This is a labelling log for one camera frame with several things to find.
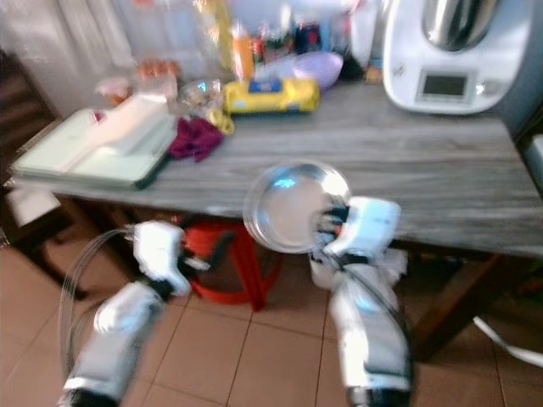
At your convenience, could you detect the round steel plate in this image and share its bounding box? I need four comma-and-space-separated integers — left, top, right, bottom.
242, 161, 351, 254

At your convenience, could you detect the red plastic stool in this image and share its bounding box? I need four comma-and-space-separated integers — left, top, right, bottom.
182, 219, 283, 313

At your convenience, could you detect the grey-top wooden table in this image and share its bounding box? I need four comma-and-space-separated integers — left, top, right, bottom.
8, 81, 543, 361

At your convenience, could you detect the maroon cloth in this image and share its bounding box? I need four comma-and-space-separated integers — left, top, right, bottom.
168, 117, 226, 164

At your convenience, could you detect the yellow plastic package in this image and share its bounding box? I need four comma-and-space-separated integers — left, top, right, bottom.
223, 78, 322, 115

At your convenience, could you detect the small yellow item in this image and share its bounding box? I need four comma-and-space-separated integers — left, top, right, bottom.
208, 109, 234, 137

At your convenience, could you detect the white oblong box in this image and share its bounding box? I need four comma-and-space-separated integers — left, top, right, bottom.
89, 95, 175, 159

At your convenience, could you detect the purple plastic bowl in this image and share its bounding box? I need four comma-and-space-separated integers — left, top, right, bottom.
293, 51, 344, 90

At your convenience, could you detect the clear glass bowl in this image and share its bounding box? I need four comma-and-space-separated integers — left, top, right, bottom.
176, 81, 224, 115

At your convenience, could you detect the pale green tray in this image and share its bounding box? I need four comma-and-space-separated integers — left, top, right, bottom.
10, 109, 179, 189

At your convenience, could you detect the white kitchen food processor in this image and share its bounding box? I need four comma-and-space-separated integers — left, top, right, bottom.
382, 0, 531, 115

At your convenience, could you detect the dark lidded jar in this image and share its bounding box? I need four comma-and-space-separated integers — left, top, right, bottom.
293, 21, 323, 56

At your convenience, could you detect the orange bottle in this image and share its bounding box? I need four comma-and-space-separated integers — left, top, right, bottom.
231, 24, 255, 83

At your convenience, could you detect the dark wooden chair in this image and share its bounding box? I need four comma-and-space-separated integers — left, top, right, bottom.
0, 51, 90, 302

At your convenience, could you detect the white strip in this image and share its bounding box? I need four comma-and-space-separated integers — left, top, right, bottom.
471, 315, 543, 368

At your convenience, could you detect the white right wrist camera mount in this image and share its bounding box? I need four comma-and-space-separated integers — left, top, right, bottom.
324, 197, 401, 259

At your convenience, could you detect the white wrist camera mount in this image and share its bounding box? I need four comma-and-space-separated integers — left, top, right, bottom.
324, 197, 401, 259
133, 220, 194, 298

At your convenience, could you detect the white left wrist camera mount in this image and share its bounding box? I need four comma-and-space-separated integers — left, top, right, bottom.
133, 220, 194, 298

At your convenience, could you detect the grey robot arm cable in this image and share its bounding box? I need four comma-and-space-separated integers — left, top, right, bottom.
58, 227, 137, 365

